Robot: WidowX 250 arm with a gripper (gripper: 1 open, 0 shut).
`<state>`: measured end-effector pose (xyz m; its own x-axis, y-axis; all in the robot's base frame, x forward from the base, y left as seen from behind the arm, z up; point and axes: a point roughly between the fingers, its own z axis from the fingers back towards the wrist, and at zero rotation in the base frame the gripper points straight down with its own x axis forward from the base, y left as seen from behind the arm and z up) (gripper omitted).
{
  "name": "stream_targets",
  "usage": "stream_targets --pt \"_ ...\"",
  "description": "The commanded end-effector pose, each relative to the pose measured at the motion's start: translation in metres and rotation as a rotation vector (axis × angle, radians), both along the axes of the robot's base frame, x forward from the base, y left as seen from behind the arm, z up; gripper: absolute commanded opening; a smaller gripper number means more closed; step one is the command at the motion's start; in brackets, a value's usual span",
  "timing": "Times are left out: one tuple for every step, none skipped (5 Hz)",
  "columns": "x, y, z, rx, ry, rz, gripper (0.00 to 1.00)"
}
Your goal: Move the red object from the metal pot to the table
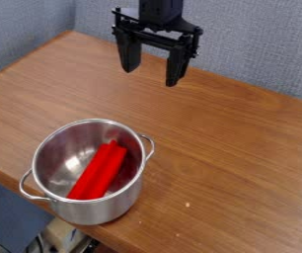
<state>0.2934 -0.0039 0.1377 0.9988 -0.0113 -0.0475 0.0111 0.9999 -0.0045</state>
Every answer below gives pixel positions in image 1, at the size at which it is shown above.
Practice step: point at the dark blue cabinet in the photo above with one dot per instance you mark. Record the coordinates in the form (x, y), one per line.
(21, 221)

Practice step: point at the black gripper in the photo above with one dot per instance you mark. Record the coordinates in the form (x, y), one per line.
(156, 24)

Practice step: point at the shiny metal pot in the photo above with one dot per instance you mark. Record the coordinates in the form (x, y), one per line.
(60, 160)

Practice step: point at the red block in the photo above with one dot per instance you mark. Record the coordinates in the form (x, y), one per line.
(98, 173)

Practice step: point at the beige box under table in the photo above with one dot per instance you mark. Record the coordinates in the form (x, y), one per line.
(61, 238)

